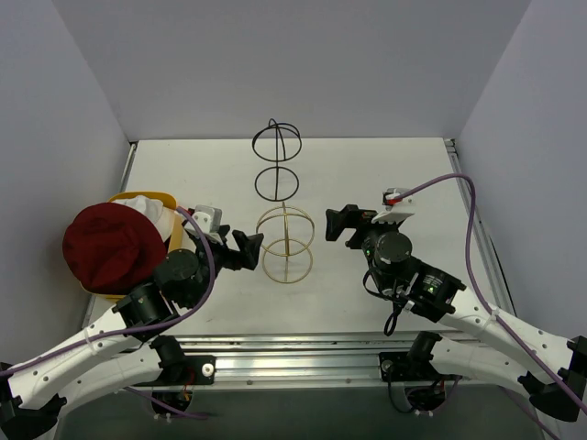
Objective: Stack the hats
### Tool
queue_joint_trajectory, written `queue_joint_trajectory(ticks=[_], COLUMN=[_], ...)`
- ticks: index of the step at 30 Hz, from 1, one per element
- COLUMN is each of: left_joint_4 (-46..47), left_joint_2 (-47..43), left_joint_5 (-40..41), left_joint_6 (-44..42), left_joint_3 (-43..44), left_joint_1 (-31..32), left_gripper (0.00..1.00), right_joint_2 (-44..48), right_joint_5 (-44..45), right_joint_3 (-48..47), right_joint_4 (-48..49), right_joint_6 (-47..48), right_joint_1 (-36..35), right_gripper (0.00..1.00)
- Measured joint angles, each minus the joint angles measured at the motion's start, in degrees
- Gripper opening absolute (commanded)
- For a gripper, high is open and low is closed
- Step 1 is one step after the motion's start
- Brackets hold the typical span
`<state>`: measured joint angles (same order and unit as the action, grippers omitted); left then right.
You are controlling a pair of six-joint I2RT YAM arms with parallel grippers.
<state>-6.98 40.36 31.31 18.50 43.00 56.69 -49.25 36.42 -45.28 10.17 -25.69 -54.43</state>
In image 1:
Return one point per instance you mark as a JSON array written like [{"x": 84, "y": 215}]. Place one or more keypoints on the yellow plastic bin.
[{"x": 178, "y": 236}]

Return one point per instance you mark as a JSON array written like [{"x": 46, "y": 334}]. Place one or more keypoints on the black wire hat stand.
[{"x": 277, "y": 158}]

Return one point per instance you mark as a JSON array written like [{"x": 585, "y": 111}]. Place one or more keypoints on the aluminium front rail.
[{"x": 296, "y": 362}]

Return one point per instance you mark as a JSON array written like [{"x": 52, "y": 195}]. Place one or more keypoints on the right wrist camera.
[{"x": 395, "y": 209}]

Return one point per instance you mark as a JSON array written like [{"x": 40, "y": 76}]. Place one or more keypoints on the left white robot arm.
[{"x": 126, "y": 345}]

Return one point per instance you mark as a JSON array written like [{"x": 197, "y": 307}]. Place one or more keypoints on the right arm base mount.
[{"x": 415, "y": 365}]

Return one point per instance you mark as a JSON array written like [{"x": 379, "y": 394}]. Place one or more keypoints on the white bucket hat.
[{"x": 161, "y": 216}]

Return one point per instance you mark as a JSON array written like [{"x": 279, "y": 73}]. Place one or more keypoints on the aluminium rail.
[
  {"x": 485, "y": 263},
  {"x": 296, "y": 362}
]

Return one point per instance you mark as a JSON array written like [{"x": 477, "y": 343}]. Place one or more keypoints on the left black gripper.
[{"x": 235, "y": 253}]

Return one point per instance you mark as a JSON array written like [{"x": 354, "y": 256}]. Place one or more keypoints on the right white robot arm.
[{"x": 549, "y": 370}]

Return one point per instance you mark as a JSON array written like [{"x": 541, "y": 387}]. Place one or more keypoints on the red bucket hat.
[{"x": 110, "y": 248}]

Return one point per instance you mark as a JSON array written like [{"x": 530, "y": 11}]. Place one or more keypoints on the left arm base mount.
[{"x": 179, "y": 369}]

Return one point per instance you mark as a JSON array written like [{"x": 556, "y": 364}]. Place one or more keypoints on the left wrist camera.
[{"x": 208, "y": 219}]

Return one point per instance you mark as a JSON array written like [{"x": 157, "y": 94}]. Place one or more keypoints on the aluminium right side rail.
[{"x": 485, "y": 263}]

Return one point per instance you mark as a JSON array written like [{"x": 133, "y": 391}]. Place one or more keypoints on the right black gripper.
[{"x": 353, "y": 225}]

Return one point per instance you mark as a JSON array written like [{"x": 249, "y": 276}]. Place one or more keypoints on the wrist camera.
[
  {"x": 208, "y": 219},
  {"x": 395, "y": 209}
]

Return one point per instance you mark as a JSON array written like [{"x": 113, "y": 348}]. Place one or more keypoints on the gold wire hat stand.
[{"x": 287, "y": 259}]

